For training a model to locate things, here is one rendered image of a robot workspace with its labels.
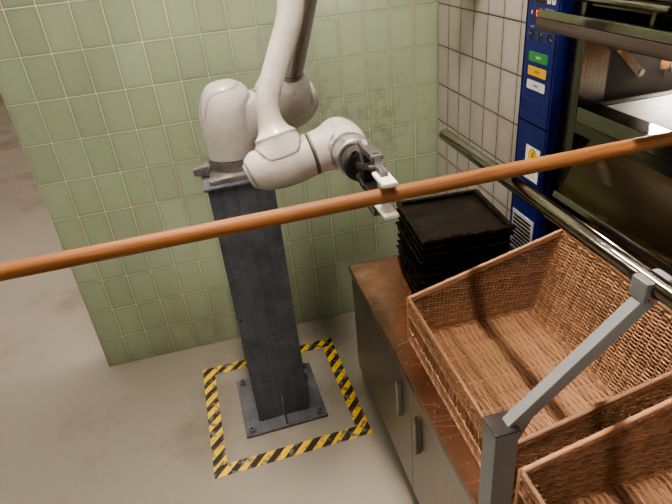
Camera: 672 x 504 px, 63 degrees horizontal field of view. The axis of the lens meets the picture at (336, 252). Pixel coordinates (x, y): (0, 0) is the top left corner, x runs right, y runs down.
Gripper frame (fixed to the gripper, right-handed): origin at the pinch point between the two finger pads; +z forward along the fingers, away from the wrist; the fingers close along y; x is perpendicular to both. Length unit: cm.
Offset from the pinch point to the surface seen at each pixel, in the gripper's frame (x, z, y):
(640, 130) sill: -64, -10, 1
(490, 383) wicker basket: -27, -3, 60
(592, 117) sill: -63, -25, 2
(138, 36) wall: 48, -122, -18
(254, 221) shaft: 25.3, 1.6, -0.6
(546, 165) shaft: -32.7, 1.6, -0.6
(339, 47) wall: -23, -122, -5
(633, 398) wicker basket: -40, 27, 41
